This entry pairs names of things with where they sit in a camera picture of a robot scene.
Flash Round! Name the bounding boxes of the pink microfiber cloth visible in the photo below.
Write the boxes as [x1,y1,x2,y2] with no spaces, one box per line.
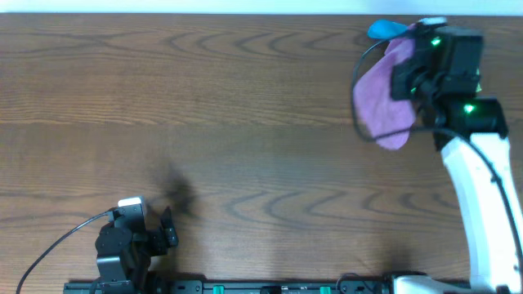
[351,34,415,150]

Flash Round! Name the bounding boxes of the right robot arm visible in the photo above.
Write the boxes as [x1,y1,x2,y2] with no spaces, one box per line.
[391,23,522,293]

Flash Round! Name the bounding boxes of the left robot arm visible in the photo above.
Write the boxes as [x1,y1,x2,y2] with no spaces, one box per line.
[95,204,179,293]

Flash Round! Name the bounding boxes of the green cloth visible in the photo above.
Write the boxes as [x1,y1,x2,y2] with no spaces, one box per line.
[476,68,482,93]

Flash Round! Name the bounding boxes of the blue cloth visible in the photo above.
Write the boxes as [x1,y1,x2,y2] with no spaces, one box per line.
[367,20,409,40]

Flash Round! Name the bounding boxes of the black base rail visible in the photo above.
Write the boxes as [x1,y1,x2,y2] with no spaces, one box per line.
[62,279,392,294]

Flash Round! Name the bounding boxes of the left black cable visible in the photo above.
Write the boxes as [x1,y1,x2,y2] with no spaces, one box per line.
[15,208,115,294]

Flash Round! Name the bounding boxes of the black cable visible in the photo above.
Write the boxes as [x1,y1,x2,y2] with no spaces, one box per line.
[15,208,115,294]
[349,37,523,262]

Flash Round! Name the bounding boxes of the right black cable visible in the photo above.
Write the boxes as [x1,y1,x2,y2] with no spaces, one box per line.
[349,37,523,262]

